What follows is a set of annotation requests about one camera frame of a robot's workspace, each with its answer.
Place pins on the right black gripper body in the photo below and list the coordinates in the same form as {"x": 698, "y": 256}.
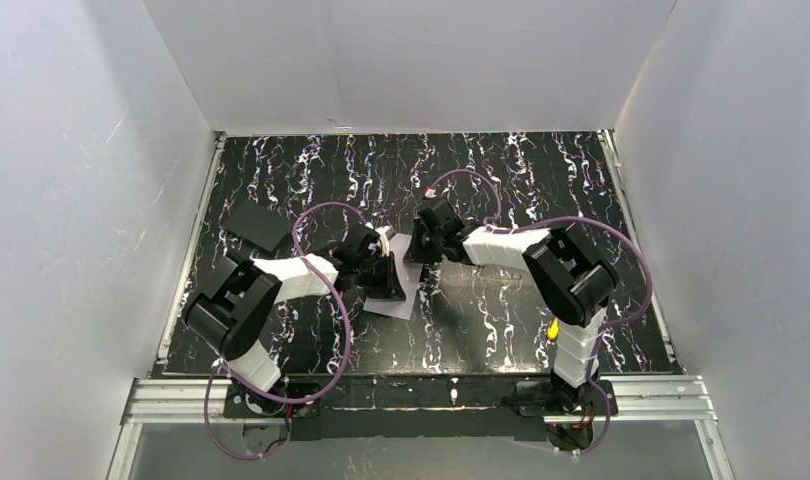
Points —
{"x": 420, "y": 240}

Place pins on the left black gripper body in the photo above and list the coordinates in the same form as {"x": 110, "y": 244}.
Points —
{"x": 385, "y": 270}

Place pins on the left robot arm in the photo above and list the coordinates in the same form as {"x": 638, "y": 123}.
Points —
{"x": 230, "y": 309}

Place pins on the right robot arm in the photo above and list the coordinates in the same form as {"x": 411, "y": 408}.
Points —
{"x": 574, "y": 280}

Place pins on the black rectangular pad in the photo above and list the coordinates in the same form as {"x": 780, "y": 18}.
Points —
{"x": 264, "y": 229}

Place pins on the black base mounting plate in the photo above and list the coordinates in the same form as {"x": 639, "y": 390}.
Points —
{"x": 527, "y": 407}

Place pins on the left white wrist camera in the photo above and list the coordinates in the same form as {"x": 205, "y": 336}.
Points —
{"x": 385, "y": 233}

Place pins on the yellow handled screwdriver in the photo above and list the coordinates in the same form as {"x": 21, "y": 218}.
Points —
{"x": 553, "y": 330}

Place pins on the aluminium frame rail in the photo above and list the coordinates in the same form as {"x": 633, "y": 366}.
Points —
{"x": 466, "y": 320}

